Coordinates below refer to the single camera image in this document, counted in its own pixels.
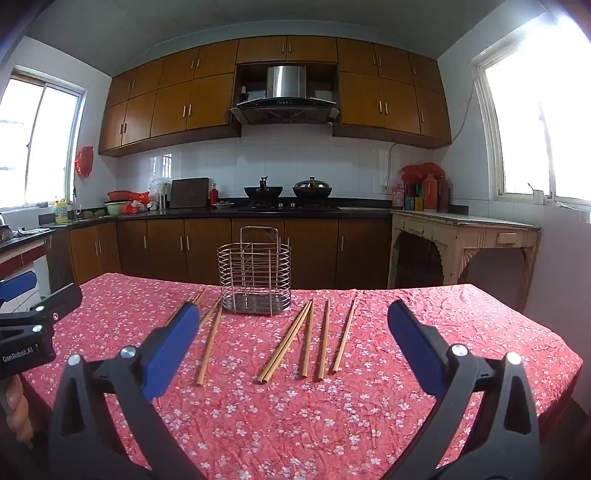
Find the group of wooden chopsticks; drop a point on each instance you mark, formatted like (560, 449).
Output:
(281, 344)

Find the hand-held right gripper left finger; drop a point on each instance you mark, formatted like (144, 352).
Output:
(171, 346)

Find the dark brown bottle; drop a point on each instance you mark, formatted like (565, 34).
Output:
(443, 194)

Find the red bag hanging on wall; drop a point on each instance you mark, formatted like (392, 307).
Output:
(85, 161)

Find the colourful small boxes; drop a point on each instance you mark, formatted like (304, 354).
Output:
(414, 201)

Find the black kitchen countertop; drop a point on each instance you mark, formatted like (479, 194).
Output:
(194, 213)

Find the small red bottle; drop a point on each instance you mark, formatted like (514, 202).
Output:
(214, 196)

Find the red basin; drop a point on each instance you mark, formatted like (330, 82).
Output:
(118, 195)

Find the green basin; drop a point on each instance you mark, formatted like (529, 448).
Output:
(115, 207)

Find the brown wall cabinets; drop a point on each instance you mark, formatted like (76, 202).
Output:
(207, 101)

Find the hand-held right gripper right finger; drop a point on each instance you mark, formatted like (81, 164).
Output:
(414, 350)

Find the large red bottle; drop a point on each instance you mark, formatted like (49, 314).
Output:
(430, 194)

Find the beige wooden side table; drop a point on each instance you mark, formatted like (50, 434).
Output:
(461, 226)

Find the white plate with food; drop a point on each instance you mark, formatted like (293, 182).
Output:
(224, 205)

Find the wooden chopstick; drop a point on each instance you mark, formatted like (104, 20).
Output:
(308, 341)
(203, 295)
(287, 347)
(212, 311)
(196, 298)
(210, 348)
(323, 341)
(345, 337)

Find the yellow detergent bottle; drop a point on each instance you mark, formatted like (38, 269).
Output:
(61, 212)

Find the brown base cabinets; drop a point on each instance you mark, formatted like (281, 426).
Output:
(207, 249)

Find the sliding window with white frame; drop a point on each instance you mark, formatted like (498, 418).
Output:
(521, 115)

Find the steel cup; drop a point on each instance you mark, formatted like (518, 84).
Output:
(162, 202)

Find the white plastic bag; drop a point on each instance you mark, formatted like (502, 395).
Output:
(159, 188)

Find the dark cutting board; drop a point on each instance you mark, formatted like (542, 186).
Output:
(189, 194)

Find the white cup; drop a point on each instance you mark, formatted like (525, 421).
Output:
(538, 196)

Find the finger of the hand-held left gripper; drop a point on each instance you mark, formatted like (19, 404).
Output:
(18, 282)
(57, 300)

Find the pink packet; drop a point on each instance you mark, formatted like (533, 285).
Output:
(398, 197)

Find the steel range hood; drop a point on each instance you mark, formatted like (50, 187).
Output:
(286, 83)

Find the red floral tablecloth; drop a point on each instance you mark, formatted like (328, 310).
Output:
(295, 415)

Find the crumpled red plastic bag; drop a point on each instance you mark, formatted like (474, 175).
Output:
(422, 170)

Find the steel faucet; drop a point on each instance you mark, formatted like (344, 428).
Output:
(75, 203)

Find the person's left hand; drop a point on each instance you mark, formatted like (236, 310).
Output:
(19, 408)

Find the sliding window with steel frame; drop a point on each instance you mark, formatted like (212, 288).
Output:
(37, 138)

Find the black gas stove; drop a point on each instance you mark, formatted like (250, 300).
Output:
(286, 208)

